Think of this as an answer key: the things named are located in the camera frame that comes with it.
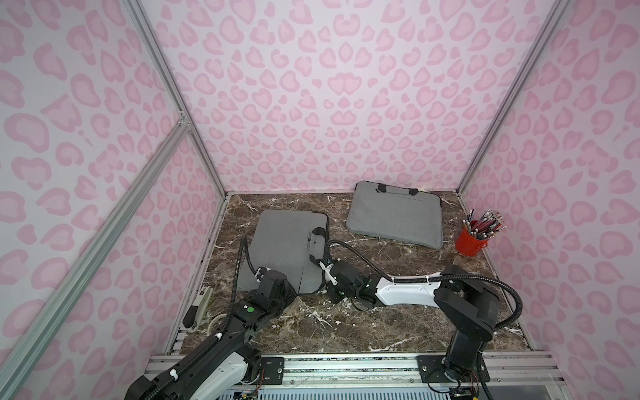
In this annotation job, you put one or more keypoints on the pens bundle in cup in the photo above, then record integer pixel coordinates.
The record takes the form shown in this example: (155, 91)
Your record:
(485, 226)

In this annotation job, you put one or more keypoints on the aluminium frame brace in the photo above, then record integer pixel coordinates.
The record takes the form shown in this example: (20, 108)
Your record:
(32, 345)

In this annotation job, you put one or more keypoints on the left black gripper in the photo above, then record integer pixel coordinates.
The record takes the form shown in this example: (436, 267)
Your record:
(272, 279)

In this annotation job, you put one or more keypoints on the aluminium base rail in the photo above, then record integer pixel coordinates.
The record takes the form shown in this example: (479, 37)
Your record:
(502, 375)

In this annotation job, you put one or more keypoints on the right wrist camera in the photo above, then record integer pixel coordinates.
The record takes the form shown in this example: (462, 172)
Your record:
(327, 267)

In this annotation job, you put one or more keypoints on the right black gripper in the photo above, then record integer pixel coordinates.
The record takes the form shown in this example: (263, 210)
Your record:
(320, 252)

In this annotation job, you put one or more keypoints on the red pen cup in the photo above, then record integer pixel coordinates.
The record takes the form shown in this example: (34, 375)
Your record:
(469, 246)

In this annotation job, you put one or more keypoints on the grey laptop bag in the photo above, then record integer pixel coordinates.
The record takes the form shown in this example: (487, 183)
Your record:
(402, 214)
(292, 242)

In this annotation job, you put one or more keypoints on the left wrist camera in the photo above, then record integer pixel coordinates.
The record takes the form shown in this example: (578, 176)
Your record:
(260, 273)

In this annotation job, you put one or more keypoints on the grey power strip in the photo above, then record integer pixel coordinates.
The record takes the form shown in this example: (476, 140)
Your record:
(197, 310)

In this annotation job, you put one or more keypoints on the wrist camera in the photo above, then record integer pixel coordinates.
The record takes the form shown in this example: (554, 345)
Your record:
(260, 273)
(327, 267)

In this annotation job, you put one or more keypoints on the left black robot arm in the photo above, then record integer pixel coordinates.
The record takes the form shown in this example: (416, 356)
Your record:
(224, 358)

